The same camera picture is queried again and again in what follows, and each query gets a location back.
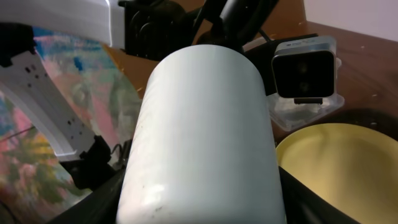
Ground dark brown tray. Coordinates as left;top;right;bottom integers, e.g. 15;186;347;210
304;108;397;140

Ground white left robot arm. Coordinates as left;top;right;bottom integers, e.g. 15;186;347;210
1;1;276;166

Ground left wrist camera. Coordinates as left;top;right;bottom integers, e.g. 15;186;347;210
271;35;337;99

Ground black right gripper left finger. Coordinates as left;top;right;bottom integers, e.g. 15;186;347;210
48;169;125;224

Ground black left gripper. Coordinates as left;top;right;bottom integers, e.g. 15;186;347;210
119;0;278;61

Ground small green cup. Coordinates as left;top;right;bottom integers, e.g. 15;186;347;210
116;45;286;223

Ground yellow plate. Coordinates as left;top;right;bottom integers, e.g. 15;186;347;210
276;123;397;223

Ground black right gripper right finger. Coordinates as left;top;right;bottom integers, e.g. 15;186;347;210
279;166;359;224

